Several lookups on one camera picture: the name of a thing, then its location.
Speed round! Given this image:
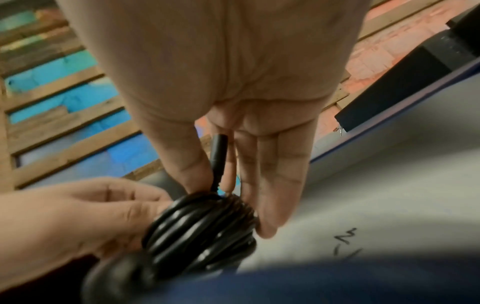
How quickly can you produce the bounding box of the black computer monitor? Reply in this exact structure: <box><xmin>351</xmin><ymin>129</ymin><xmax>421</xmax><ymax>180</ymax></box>
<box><xmin>333</xmin><ymin>9</ymin><xmax>480</xmax><ymax>133</ymax></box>

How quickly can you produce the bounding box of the navy blue drawer unit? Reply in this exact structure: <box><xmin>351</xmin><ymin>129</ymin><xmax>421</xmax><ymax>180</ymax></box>
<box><xmin>142</xmin><ymin>56</ymin><xmax>480</xmax><ymax>304</ymax></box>

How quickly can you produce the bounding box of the person's left hand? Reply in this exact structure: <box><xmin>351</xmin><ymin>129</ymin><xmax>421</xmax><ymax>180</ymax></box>
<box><xmin>0</xmin><ymin>176</ymin><xmax>176</xmax><ymax>290</ymax></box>

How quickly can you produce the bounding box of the person's right hand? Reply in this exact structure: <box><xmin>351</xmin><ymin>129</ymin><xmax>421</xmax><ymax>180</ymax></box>
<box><xmin>55</xmin><ymin>0</ymin><xmax>372</xmax><ymax>240</ymax></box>

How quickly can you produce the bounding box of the long black cable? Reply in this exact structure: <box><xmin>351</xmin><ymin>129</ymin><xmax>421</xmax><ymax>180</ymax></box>
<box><xmin>142</xmin><ymin>133</ymin><xmax>260</xmax><ymax>274</ymax></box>

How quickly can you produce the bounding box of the colourful wall painting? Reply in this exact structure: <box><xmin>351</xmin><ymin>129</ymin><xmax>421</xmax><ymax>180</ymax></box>
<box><xmin>0</xmin><ymin>0</ymin><xmax>451</xmax><ymax>185</ymax></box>

